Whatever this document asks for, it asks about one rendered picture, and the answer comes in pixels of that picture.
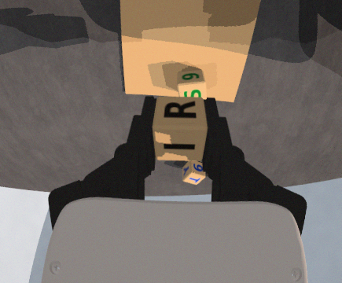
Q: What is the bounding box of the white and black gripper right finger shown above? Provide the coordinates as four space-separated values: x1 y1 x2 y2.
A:
202 97 307 236

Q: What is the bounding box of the tan flat mat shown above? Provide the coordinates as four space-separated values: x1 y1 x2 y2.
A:
120 0 261 102

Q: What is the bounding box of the tan wooden letter block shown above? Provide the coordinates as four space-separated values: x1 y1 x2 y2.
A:
153 97 208 161
177 70 207 99
182 161 205 185

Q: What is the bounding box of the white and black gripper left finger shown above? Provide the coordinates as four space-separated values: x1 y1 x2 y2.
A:
48 96 156 230

